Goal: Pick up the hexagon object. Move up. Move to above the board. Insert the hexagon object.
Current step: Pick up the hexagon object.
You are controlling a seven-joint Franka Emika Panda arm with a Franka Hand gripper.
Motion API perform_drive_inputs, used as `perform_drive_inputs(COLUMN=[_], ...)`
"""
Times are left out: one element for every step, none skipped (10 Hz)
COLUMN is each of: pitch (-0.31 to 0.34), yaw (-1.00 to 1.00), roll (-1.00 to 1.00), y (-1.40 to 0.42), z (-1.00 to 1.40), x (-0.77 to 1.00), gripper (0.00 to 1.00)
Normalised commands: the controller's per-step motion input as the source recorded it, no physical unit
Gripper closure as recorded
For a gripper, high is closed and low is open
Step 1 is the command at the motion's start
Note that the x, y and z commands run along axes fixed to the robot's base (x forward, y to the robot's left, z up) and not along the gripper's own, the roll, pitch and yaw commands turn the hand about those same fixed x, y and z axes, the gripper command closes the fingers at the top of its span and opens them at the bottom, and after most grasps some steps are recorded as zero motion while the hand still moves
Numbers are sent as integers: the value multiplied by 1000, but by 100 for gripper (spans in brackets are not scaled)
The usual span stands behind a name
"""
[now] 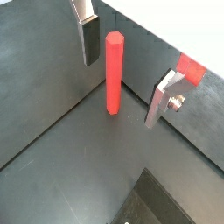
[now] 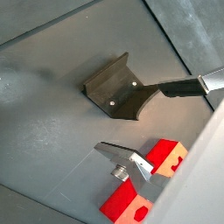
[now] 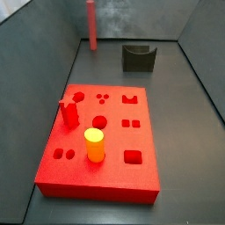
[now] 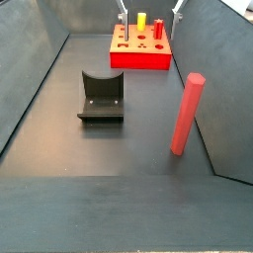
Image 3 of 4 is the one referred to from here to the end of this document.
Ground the red hexagon rod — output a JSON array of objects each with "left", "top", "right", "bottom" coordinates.
[{"left": 86, "top": 0, "right": 97, "bottom": 50}]

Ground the red foam peg board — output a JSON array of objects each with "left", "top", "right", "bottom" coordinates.
[{"left": 35, "top": 84, "right": 160, "bottom": 204}]

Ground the yellow cylinder peg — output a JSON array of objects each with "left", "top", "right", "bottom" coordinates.
[{"left": 84, "top": 127, "right": 105, "bottom": 163}]

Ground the red star peg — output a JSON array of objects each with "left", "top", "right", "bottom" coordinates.
[{"left": 59, "top": 96, "right": 79, "bottom": 128}]

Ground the black curved holder stand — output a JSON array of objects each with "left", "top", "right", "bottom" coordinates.
[{"left": 122, "top": 45, "right": 157, "bottom": 72}]

